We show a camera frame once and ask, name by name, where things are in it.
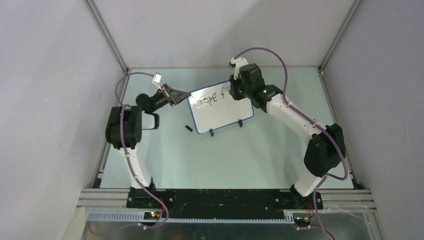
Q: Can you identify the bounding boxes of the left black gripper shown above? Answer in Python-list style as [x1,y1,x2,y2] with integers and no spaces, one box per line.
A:
[150,84,191,113]

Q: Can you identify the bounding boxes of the blue framed whiteboard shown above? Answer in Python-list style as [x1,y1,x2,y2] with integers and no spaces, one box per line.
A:
[187,81,254,134]

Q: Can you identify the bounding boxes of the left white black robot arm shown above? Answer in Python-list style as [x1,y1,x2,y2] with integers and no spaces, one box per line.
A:
[105,84,192,208]

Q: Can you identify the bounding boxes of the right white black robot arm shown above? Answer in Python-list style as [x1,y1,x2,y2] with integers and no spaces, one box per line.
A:
[229,58,349,209]

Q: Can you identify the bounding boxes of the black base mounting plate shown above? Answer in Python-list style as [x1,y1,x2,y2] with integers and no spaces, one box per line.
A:
[126,188,324,220]

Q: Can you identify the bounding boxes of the left controller board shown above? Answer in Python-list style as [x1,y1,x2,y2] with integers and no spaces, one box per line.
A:
[143,211,162,221]

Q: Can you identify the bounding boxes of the controller board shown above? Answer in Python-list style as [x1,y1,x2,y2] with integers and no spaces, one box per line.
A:
[143,211,162,221]
[293,216,313,226]

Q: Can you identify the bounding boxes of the right controller board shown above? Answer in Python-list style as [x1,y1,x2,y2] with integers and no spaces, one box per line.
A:
[293,216,313,226]

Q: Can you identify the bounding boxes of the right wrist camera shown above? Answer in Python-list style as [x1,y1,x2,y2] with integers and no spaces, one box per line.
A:
[228,57,249,80]

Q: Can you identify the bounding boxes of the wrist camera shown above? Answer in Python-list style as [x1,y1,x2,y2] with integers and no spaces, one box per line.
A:
[228,57,249,80]
[152,73,162,89]

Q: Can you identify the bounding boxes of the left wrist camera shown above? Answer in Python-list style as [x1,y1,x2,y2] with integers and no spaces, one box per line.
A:
[152,73,162,89]

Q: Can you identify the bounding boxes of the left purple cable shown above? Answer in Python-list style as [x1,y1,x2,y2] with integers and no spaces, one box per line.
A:
[87,71,170,233]

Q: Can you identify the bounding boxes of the purple cable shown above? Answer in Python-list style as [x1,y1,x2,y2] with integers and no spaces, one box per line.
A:
[87,71,170,233]
[233,46,349,240]

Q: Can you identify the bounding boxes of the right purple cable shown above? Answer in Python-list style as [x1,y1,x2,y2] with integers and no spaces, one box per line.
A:
[233,46,349,240]

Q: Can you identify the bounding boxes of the aluminium frame rail front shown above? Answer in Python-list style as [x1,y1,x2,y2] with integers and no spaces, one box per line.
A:
[76,188,377,213]

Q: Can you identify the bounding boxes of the grey cable duct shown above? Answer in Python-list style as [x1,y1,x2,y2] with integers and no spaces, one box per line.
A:
[86,210,294,224]

